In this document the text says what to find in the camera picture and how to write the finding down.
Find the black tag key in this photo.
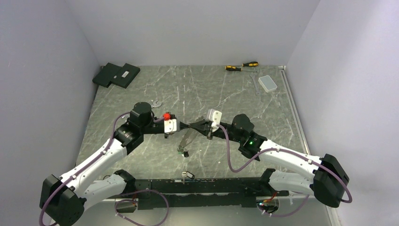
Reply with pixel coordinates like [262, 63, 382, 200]
[181, 171, 195, 184]

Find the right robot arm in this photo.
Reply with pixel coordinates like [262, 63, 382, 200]
[188, 114, 353, 208]

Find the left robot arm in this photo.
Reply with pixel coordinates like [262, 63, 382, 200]
[39, 102, 190, 226]

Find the silver wrench near left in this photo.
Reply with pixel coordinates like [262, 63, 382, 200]
[151, 99, 162, 108]

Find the silver wrench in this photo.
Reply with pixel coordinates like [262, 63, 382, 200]
[151, 99, 162, 108]
[250, 74, 261, 96]

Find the orange black screwdriver lower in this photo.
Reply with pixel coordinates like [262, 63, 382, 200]
[225, 65, 256, 73]

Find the orange black screwdriver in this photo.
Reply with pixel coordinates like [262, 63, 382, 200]
[225, 65, 256, 73]
[239, 61, 259, 67]

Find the silver wrench near right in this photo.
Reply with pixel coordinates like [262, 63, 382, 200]
[250, 74, 261, 96]

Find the black flat case right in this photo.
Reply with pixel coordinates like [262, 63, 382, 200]
[112, 63, 141, 89]

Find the black flat case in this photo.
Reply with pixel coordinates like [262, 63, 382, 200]
[112, 63, 141, 89]
[92, 63, 121, 88]

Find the clear plastic box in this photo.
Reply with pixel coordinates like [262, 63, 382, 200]
[258, 75, 278, 93]

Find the orange black screwdriver upper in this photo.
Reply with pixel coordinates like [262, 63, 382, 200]
[239, 61, 259, 67]

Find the black flat case left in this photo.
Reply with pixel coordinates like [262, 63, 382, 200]
[92, 63, 121, 88]

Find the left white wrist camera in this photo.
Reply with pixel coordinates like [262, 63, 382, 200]
[163, 113, 179, 134]

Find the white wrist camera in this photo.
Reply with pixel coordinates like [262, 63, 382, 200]
[163, 113, 179, 134]
[206, 109, 222, 132]

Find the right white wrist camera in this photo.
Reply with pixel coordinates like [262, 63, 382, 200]
[206, 109, 222, 132]

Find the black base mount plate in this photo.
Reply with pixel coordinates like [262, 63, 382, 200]
[104, 177, 290, 210]

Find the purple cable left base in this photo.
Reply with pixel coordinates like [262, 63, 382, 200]
[114, 189, 170, 226]

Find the purple cable base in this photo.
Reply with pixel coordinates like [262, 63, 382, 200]
[114, 189, 170, 226]
[257, 190, 312, 218]

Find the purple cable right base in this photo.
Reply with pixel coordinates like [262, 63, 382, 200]
[257, 190, 312, 218]

